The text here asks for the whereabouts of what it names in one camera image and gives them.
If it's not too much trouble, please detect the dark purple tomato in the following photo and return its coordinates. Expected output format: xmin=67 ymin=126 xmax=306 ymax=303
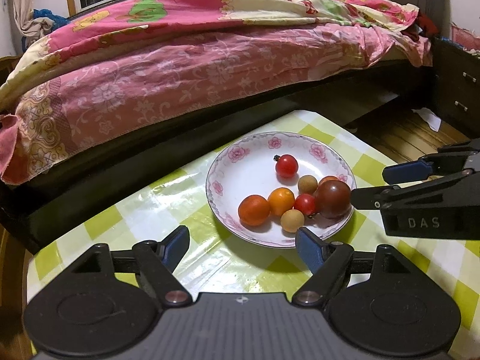
xmin=314 ymin=180 xmax=351 ymax=219

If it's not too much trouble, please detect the orange tangerine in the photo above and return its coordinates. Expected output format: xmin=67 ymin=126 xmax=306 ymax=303
xmin=238 ymin=195 xmax=270 ymax=227
xmin=318 ymin=175 xmax=339 ymax=187

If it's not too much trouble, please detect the tan longan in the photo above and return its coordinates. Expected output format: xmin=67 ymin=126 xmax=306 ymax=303
xmin=297 ymin=175 xmax=318 ymax=195
xmin=280 ymin=209 xmax=305 ymax=233

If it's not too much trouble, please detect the red cherry tomato with stem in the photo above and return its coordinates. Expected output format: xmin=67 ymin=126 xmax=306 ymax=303
xmin=294 ymin=193 xmax=317 ymax=217

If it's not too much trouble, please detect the white paper on floor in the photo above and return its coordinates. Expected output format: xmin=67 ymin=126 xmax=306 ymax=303
xmin=412 ymin=107 xmax=442 ymax=133

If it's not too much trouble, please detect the green checkered tablecloth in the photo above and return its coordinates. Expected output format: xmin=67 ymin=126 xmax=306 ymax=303
xmin=26 ymin=109 xmax=480 ymax=360

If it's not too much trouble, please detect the tan longan in plate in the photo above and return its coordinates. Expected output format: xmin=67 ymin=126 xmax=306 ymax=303
xmin=297 ymin=175 xmax=318 ymax=195

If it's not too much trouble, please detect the yellow-orange kumquat in plate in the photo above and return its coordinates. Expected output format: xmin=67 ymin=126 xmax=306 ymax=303
xmin=268 ymin=187 xmax=295 ymax=217

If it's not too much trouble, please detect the dark nightstand with drawers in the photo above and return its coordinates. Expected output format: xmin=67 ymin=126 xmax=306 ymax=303
xmin=433 ymin=39 xmax=479 ymax=138

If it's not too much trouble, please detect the pink floral bed sheet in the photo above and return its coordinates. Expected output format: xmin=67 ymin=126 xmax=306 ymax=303
xmin=1 ymin=24 xmax=432 ymax=185

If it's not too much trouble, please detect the colourful cartoon quilt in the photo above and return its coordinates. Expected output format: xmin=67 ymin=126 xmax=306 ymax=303
xmin=1 ymin=0 xmax=420 ymax=111

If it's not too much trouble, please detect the beige curtain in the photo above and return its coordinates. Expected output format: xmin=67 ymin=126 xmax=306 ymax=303
xmin=11 ymin=0 xmax=54 ymax=48

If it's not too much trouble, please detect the dark bed frame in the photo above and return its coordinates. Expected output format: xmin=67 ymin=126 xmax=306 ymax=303
xmin=1 ymin=60 xmax=438 ymax=253

